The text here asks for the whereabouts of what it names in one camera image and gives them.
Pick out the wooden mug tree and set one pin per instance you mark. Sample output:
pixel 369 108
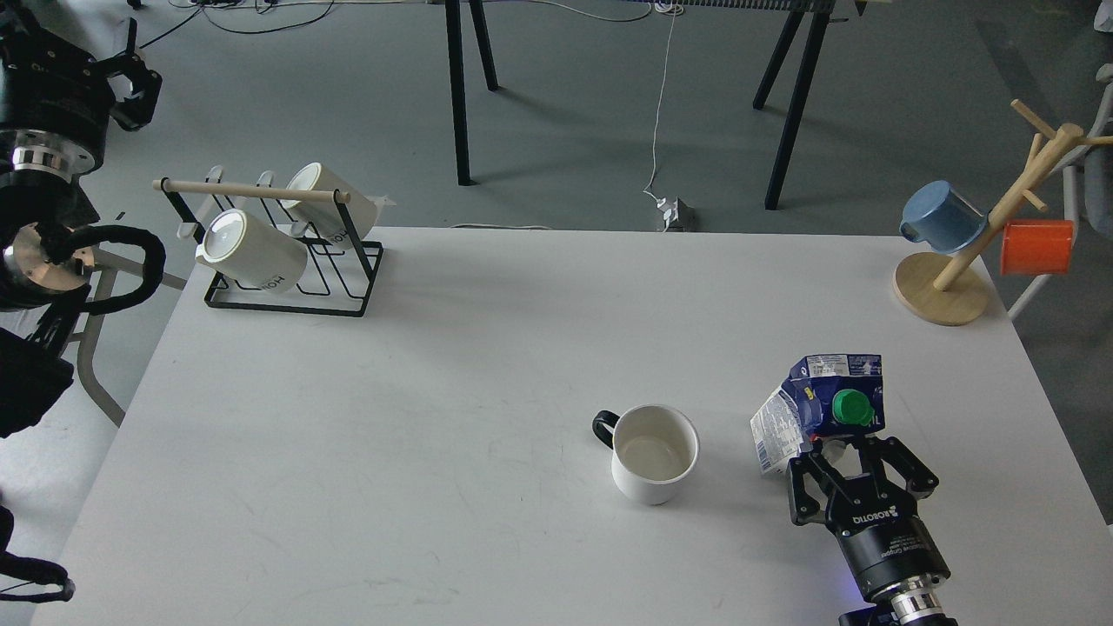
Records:
pixel 944 289

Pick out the white mug front rack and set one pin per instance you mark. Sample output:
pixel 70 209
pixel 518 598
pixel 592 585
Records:
pixel 252 252

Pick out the blue mug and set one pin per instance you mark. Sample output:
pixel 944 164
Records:
pixel 942 218

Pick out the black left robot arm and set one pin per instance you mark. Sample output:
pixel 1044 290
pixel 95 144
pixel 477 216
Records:
pixel 58 101

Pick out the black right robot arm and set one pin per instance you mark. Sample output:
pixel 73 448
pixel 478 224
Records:
pixel 915 601

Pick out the black table legs left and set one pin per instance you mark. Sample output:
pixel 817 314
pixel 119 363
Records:
pixel 458 105

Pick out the blue white milk carton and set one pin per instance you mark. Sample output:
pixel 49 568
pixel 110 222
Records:
pixel 823 396

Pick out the orange mug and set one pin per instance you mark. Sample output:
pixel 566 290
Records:
pixel 1037 247

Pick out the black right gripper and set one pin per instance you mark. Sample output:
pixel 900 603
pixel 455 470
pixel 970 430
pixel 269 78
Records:
pixel 875 523

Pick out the white mug rack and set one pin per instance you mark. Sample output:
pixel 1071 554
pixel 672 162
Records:
pixel 324 215
pixel 252 252

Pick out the white mug rear rack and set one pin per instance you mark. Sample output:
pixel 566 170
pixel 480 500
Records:
pixel 324 215

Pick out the black table legs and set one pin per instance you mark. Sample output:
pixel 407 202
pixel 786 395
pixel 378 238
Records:
pixel 821 15
pixel 458 105

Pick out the white power strip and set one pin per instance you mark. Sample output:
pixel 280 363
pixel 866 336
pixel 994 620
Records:
pixel 677 215

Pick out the black wire mug rack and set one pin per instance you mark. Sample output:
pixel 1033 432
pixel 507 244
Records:
pixel 335 283

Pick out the black table legs right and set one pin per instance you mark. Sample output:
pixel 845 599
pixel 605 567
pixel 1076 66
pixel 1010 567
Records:
pixel 821 15

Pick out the white mug black handle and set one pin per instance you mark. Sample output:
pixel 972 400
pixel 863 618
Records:
pixel 654 448

